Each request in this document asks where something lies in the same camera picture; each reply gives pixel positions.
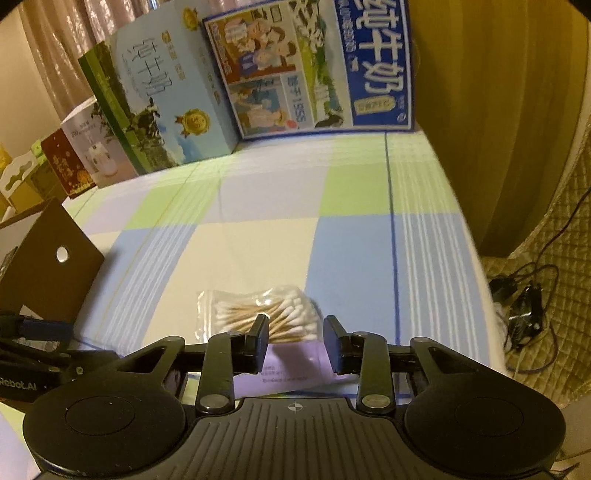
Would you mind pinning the cotton swabs bag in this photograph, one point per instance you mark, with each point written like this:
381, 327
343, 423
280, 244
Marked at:
292, 315

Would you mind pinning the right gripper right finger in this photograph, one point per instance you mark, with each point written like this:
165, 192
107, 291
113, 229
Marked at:
425, 411

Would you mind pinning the quilted chair cover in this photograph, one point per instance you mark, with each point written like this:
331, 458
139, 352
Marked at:
555, 255

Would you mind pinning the blue milk carton box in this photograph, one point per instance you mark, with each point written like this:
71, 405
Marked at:
309, 67

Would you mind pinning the power adapter on chair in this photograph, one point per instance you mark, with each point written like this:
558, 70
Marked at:
524, 317

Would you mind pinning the white humidifier box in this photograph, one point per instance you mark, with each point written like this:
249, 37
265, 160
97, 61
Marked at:
97, 147

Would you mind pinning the wooden wardrobe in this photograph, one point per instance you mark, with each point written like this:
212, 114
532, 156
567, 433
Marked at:
502, 90

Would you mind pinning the brown cardboard storage box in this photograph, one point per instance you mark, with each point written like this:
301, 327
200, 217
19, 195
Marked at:
48, 264

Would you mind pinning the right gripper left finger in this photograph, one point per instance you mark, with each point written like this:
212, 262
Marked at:
136, 411

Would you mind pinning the red gift box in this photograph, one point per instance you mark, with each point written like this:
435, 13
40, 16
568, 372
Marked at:
66, 164

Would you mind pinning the checkered tablecloth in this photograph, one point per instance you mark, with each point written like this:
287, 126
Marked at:
367, 226

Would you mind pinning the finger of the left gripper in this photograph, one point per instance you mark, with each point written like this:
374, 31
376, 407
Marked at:
16, 326

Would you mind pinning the green milk carton box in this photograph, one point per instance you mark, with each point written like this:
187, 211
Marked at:
158, 85

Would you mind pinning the brown cardboard carton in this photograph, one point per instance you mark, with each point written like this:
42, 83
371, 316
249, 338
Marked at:
26, 181

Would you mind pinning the purple cream tube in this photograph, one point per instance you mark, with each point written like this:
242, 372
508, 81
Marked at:
295, 368

